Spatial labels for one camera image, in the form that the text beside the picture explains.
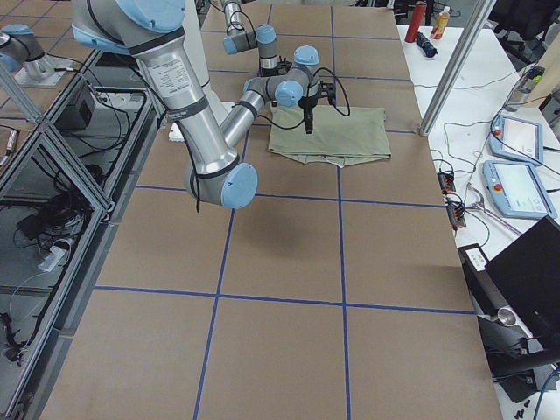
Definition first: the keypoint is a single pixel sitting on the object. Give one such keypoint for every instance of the dark folded umbrella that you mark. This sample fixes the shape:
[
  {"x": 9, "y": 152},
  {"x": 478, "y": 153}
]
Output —
[{"x": 428, "y": 49}]

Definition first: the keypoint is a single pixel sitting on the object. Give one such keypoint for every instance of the orange terminal block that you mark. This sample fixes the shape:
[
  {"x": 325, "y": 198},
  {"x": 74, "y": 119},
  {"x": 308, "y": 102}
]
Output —
[
  {"x": 456, "y": 214},
  {"x": 446, "y": 182}
]

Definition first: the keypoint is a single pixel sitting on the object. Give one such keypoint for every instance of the black power box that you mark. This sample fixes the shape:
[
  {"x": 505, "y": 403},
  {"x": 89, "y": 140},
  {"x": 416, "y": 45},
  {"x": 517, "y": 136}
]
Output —
[{"x": 78, "y": 112}]

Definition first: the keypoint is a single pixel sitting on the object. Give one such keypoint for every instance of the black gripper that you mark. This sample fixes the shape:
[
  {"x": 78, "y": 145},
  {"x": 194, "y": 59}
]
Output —
[
  {"x": 269, "y": 68},
  {"x": 307, "y": 105}
]

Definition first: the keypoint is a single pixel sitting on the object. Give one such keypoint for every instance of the teach pendant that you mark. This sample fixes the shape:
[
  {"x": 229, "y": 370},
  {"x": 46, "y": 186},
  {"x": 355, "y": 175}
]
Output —
[
  {"x": 517, "y": 190},
  {"x": 516, "y": 139}
]

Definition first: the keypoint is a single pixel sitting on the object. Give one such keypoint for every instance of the red bottle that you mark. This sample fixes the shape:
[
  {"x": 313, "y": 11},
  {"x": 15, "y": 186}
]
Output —
[{"x": 415, "y": 22}]

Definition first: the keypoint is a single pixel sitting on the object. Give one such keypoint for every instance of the upper teach pendant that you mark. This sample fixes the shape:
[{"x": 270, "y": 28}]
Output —
[{"x": 516, "y": 139}]

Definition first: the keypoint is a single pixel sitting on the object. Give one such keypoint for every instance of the white power strip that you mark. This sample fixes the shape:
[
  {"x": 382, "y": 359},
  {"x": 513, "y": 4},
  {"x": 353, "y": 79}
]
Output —
[{"x": 53, "y": 258}]

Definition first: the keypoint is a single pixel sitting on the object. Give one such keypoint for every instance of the lower teach pendant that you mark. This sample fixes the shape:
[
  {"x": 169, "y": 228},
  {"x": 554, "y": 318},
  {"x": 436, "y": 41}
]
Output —
[{"x": 517, "y": 190}]

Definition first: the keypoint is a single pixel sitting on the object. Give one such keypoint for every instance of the orange drink bottle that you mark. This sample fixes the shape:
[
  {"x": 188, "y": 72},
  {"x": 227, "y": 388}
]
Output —
[{"x": 442, "y": 20}]

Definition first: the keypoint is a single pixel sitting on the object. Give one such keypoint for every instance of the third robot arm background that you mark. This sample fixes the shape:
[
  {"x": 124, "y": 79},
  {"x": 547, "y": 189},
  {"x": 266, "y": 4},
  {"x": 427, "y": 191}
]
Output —
[{"x": 23, "y": 55}]

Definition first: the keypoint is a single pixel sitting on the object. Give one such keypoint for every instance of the aluminium frame post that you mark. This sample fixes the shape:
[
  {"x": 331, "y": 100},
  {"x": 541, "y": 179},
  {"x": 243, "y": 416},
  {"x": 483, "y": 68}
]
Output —
[{"x": 458, "y": 58}]

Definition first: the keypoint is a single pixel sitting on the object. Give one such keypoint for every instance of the grey water bottle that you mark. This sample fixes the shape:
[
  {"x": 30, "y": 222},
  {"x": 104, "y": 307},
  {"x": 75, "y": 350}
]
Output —
[{"x": 523, "y": 88}]

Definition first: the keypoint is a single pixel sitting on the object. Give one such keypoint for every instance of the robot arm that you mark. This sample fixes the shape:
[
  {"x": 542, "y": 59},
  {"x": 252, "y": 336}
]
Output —
[
  {"x": 242, "y": 36},
  {"x": 164, "y": 39}
]

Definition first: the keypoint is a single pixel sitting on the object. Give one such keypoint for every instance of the olive green long-sleeve shirt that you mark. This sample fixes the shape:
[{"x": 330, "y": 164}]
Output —
[{"x": 335, "y": 139}]

